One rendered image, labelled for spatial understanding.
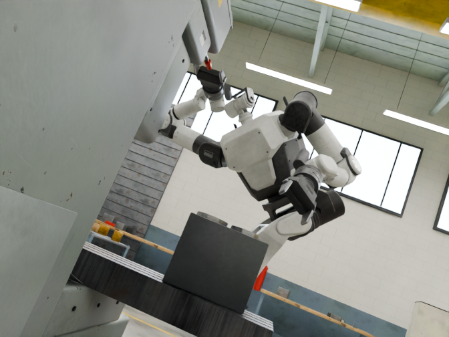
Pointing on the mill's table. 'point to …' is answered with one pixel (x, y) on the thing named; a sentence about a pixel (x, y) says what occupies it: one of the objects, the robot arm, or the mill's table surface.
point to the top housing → (217, 22)
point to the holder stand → (216, 261)
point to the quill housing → (164, 97)
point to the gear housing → (196, 35)
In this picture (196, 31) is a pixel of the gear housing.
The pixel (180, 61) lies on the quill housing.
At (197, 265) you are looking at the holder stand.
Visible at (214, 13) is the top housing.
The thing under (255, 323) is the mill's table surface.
